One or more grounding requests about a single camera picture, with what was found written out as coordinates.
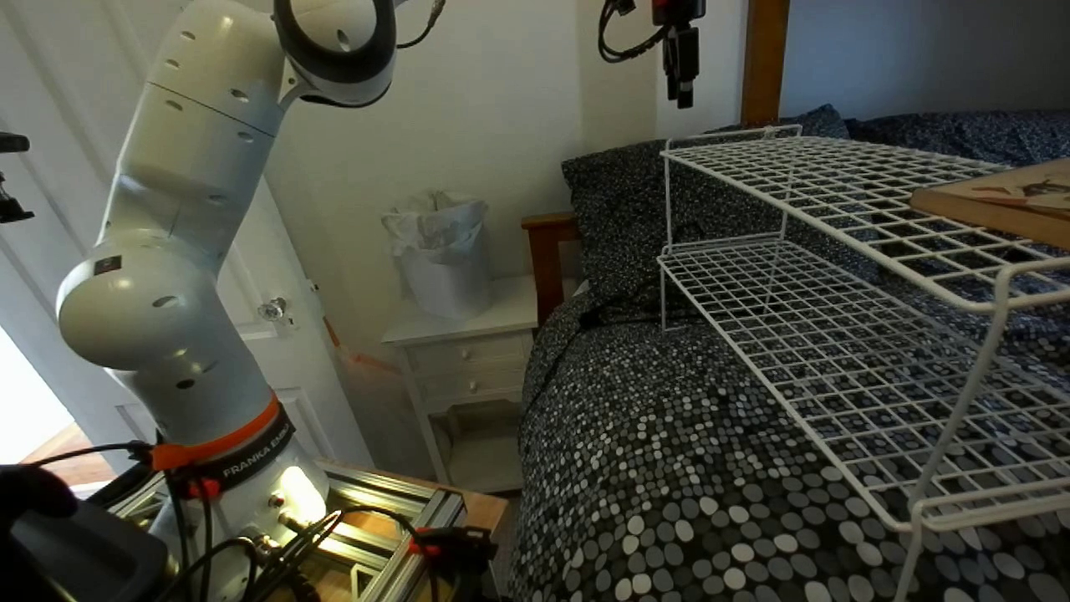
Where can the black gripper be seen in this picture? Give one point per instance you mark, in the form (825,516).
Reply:
(678,14)

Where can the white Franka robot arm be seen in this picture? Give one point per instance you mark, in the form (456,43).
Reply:
(170,287)

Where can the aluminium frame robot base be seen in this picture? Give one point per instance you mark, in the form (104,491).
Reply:
(380,521)

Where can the dark speckled pillow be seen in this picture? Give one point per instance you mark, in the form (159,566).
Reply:
(622,222)

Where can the brown wooden bed headboard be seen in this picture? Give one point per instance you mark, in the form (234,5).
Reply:
(548,263)

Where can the dark navy patterned blanket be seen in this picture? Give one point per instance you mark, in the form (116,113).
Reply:
(957,133)

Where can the white crumpled bag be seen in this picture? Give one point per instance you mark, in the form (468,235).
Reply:
(443,253)

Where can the wooden board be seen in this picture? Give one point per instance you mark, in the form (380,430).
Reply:
(1006,201)

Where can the white nightstand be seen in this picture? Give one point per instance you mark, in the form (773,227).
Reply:
(468,355)

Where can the black dotted bedspread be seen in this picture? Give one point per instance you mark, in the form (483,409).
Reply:
(671,468)

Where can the white door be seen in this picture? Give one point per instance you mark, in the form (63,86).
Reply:
(302,368)

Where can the red and black clamp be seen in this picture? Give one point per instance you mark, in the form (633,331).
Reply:
(454,547)

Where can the black device with grey cover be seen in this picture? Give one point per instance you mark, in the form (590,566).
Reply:
(69,547)

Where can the tall wooden post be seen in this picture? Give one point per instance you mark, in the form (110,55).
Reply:
(763,62)

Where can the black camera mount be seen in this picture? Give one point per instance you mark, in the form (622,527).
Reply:
(13,178)

